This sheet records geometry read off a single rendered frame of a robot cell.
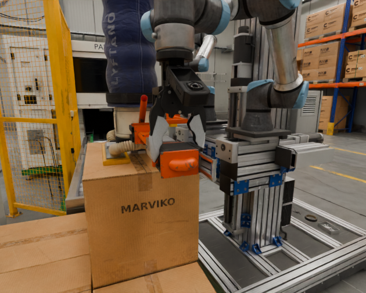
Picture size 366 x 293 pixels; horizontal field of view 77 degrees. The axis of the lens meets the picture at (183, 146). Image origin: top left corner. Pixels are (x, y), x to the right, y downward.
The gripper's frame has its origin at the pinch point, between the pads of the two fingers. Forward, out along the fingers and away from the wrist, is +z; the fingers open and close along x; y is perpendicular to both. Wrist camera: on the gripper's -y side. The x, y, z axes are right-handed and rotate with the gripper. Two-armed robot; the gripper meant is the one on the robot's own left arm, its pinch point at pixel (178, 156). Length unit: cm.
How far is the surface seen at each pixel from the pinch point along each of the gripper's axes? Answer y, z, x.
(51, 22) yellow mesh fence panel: 172, -68, 45
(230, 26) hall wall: 1040, -351, -624
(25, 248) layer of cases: 64, 53, 50
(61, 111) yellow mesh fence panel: 172, 0, 45
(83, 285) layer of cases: 34, 53, 24
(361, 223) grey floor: 88, 108, -215
